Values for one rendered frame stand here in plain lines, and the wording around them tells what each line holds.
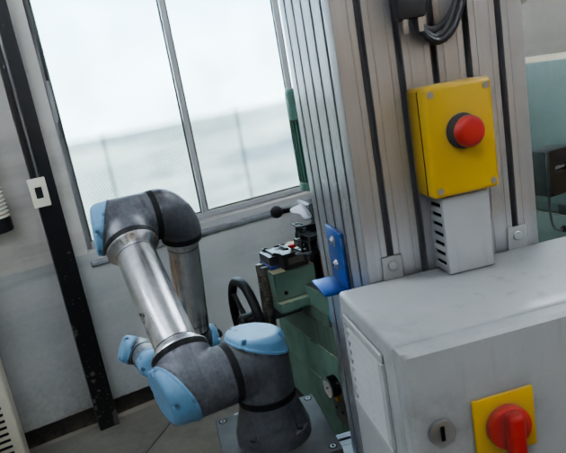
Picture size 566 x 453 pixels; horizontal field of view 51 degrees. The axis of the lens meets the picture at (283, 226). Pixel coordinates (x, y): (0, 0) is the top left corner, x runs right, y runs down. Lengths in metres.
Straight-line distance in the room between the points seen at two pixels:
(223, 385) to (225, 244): 2.12
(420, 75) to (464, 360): 0.35
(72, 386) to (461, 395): 2.69
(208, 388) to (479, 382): 0.59
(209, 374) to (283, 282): 0.70
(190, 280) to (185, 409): 0.44
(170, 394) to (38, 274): 1.97
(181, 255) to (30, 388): 1.85
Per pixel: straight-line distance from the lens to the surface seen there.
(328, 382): 1.70
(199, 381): 1.11
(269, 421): 1.20
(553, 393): 0.70
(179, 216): 1.36
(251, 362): 1.14
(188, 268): 1.44
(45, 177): 2.87
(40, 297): 3.03
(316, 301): 1.76
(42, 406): 3.21
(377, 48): 0.75
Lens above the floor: 1.50
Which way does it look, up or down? 14 degrees down
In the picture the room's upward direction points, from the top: 10 degrees counter-clockwise
